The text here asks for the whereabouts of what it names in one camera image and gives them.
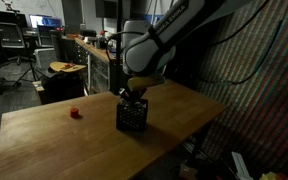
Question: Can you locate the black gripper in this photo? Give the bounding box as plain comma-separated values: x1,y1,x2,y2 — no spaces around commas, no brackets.
118,87,148,103

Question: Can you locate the black perforated box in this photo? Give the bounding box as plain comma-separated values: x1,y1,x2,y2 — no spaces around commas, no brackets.
115,98,149,132

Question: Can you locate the wooden top workbench cabinet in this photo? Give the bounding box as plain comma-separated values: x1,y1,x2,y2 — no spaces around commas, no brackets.
74,36,128,95

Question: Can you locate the black vertical pole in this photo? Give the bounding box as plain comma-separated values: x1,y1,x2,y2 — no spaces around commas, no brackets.
112,0,125,96

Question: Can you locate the small red block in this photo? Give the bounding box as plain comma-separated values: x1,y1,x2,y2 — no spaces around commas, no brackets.
69,107,80,119

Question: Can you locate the black bag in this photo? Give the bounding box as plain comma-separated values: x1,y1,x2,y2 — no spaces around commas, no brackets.
40,71,86,105

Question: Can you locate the round wooden stool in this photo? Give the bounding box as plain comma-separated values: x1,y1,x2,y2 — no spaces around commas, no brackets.
49,61,87,74

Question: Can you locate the lit blue computer monitor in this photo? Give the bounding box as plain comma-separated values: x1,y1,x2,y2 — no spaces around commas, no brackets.
29,14,63,30

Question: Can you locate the striped colourful backdrop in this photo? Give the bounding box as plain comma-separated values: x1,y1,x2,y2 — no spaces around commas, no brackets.
197,6,288,178

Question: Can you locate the mesh back office chair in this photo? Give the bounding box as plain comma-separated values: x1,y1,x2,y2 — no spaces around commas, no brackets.
0,21,27,65

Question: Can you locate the yellow green object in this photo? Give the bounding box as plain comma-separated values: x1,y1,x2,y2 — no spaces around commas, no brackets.
258,171,279,180

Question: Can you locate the dark wall screen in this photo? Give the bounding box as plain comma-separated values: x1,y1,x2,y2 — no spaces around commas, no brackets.
95,0,132,20

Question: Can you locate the black camera tripod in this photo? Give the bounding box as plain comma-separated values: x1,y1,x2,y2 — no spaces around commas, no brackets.
12,36,49,88

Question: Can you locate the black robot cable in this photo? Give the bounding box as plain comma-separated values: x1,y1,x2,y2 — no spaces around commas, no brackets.
200,0,283,85

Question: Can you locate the white plastic bracket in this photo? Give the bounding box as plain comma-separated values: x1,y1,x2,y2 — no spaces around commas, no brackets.
231,151,254,180

